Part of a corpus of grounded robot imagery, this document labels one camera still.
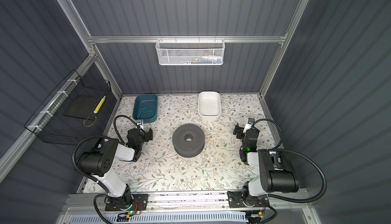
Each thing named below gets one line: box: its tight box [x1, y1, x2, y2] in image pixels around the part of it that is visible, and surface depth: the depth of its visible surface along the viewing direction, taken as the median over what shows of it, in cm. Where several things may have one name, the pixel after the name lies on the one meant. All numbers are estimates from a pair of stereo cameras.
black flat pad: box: [62, 95, 98, 121], surface depth 77 cm
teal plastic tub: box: [132, 93, 158, 124], surface depth 108 cm
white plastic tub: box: [198, 91, 222, 121], surface depth 117 cm
